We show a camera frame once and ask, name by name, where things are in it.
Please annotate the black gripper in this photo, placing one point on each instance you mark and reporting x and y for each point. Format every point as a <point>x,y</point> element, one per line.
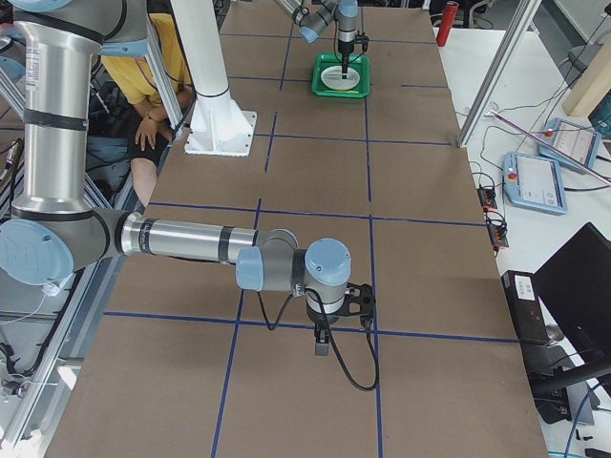
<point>344,47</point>
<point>321,318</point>

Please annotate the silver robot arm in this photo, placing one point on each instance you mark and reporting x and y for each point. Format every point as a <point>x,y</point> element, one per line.
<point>312,23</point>
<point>53,231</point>

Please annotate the white round plate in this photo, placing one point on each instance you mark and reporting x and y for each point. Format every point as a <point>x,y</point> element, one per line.
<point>331,77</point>

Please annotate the green plastic tray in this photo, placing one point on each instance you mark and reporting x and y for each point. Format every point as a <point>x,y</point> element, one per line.
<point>358,62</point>

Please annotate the red bottle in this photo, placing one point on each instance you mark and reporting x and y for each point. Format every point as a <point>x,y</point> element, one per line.
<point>448,16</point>

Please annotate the black power strip left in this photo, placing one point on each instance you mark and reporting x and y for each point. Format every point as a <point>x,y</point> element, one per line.
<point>486,197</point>

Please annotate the black power strip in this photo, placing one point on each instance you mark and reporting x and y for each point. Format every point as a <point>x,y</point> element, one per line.
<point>497,230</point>
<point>486,197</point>

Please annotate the person in yellow shirt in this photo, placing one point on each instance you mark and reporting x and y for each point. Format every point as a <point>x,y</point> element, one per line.
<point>148,127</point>

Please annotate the black computer box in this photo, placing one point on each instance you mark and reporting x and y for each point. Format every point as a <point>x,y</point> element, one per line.
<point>525,308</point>

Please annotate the black power strip right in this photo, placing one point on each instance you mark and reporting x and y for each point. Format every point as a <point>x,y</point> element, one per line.
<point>497,230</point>

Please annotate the near blue teach pendant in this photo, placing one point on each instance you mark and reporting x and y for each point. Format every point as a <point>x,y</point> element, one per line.
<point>534,182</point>

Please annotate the blue teach pendant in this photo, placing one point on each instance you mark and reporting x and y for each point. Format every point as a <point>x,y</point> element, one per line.
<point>534,182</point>
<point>579,143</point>

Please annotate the black monitor stand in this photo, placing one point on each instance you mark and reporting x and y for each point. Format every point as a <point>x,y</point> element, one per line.
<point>557,385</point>

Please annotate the far blue teach pendant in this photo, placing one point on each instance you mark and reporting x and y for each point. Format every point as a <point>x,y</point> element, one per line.
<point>579,143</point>

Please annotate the wooden block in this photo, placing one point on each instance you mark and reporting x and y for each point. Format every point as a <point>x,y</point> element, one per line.
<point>592,86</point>

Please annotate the black monitor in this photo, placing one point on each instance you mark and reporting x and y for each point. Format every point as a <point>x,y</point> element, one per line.
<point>574,285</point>

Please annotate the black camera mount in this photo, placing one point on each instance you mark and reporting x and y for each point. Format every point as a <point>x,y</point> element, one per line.
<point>362,40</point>
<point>360,302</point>

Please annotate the white pedestal base plate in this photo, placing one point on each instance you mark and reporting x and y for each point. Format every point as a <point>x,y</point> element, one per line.
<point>232,137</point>

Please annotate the white pedestal column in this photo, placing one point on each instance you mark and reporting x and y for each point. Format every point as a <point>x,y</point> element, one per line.
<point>198,31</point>

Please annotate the grey aluminium frame post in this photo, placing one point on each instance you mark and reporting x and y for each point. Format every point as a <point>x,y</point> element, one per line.
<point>524,15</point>

